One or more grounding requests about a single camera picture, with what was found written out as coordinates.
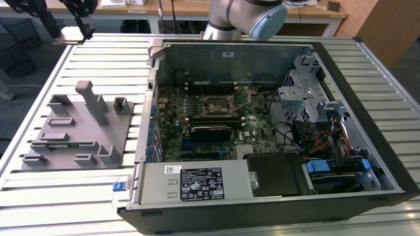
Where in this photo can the blue disk carrier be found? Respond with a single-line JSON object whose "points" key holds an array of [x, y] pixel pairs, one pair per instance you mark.
{"points": [[316, 168]]}

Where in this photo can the black mesh wastebasket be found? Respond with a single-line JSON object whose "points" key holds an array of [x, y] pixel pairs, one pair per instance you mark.
{"points": [[19, 32], [19, 64]]}

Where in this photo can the blue case latch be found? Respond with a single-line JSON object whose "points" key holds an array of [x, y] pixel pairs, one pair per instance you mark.
{"points": [[119, 186]]}

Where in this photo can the black graphics card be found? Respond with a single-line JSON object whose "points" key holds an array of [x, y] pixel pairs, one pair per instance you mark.
{"points": [[209, 134]]}

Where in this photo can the silver chipset heatsink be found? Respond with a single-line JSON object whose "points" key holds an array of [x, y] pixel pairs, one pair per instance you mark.
{"points": [[245, 150]]}

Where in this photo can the blue plastic clip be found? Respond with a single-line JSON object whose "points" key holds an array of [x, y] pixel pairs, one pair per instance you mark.
{"points": [[365, 166]]}

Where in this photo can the green motherboard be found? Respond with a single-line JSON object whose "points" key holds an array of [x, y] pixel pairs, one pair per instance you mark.
{"points": [[259, 137]]}

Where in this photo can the black PC case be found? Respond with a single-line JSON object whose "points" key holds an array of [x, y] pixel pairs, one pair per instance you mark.
{"points": [[229, 217]]}

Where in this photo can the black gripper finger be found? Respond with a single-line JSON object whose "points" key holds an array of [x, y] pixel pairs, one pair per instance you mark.
{"points": [[49, 24], [81, 13]]}

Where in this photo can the wooden desk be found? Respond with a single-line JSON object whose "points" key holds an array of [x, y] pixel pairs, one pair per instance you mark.
{"points": [[111, 10]]}

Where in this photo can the metal drive cage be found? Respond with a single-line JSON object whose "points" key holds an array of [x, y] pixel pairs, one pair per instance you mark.
{"points": [[293, 94]]}

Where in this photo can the black expansion slot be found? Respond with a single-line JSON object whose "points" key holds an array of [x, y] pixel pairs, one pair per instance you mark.
{"points": [[200, 155]]}

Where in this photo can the brown box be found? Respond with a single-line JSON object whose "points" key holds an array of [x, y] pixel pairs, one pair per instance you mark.
{"points": [[333, 6]]}

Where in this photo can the white stand foot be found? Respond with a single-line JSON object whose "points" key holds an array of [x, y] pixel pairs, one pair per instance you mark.
{"points": [[4, 92]]}

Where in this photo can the grey parts rack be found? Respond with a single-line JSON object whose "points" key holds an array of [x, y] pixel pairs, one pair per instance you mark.
{"points": [[81, 147]]}

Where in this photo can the wooden cabinet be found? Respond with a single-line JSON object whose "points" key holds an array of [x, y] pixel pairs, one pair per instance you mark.
{"points": [[389, 29]]}

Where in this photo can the green RAM stick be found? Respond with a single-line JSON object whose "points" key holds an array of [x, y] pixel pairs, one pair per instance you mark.
{"points": [[75, 144]]}

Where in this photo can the silver power supply unit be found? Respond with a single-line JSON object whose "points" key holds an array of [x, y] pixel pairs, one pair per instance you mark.
{"points": [[153, 183]]}

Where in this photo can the CPU socket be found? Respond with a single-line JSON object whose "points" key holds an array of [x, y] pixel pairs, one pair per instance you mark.
{"points": [[215, 108]]}

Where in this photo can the white box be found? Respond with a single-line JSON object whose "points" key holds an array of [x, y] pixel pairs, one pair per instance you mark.
{"points": [[136, 2], [113, 3]]}

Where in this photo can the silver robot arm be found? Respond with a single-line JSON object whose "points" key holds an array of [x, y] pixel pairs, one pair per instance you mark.
{"points": [[223, 12]]}

